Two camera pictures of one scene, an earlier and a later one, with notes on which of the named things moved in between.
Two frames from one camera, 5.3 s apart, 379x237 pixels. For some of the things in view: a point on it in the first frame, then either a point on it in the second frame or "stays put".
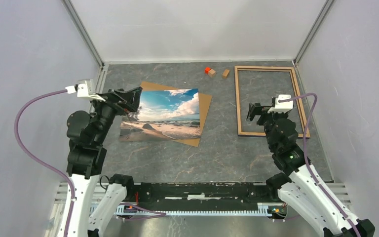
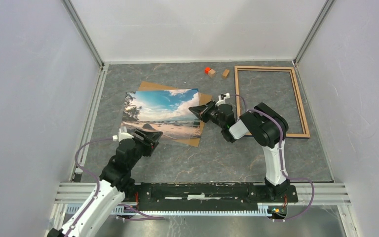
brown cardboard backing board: [205, 100] stays put
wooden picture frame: [302, 117] stays put
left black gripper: [130, 99] to [149, 141]
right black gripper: [253, 109] to [201, 111]
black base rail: [204, 193] stays put
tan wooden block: [225, 73] stays put
